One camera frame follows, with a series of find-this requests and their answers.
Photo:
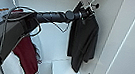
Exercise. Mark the white clothes hanger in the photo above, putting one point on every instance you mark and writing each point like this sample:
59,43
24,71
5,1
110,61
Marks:
92,1
15,1

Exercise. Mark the black garment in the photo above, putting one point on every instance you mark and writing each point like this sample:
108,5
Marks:
83,42

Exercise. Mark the white wardrobe door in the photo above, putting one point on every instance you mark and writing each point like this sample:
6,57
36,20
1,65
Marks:
129,48

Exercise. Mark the white wardrobe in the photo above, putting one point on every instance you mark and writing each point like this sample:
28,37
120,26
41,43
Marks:
50,37

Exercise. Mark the white inner shelf unit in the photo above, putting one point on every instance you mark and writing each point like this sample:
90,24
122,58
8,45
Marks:
67,73

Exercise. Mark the maroon and white jacket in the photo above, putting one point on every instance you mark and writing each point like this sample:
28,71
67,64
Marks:
27,58

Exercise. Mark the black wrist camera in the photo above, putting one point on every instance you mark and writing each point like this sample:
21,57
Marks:
79,5

